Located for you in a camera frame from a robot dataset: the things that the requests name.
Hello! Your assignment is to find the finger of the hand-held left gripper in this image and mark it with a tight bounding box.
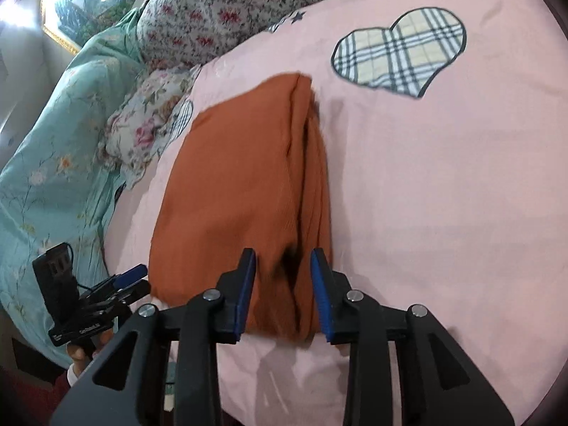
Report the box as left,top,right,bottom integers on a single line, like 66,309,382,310
91,264,149,294
84,280,152,310

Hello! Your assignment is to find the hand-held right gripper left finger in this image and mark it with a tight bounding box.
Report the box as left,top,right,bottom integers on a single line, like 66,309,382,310
49,247,257,426

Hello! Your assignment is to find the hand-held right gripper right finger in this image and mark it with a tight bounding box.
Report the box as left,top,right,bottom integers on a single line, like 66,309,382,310
309,247,515,426

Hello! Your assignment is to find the orange knit sweater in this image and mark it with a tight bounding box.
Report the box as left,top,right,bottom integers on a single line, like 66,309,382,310
148,71,334,348

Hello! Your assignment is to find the person's left forearm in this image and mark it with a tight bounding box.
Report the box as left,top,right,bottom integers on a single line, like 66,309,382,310
55,361,90,392

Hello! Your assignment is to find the person's left hand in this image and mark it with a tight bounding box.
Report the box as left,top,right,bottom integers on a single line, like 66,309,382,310
66,334,113,373

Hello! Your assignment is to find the dark red cloth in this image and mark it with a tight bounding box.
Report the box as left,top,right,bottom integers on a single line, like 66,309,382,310
0,364,72,426

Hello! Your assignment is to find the teal floral quilt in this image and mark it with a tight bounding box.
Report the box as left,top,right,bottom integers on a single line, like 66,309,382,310
0,9,148,356

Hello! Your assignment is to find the pale floral ruffled pillow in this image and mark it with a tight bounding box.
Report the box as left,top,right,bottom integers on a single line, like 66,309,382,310
100,64,203,192

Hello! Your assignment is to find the pink blanket with plaid hearts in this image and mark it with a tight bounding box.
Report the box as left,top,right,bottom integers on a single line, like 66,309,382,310
103,0,568,426

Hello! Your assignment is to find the white quilt with red flowers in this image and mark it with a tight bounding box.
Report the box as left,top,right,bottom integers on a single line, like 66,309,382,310
135,0,533,72

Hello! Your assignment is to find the gold framed wall picture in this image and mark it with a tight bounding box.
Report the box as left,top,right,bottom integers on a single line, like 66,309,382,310
40,0,172,54

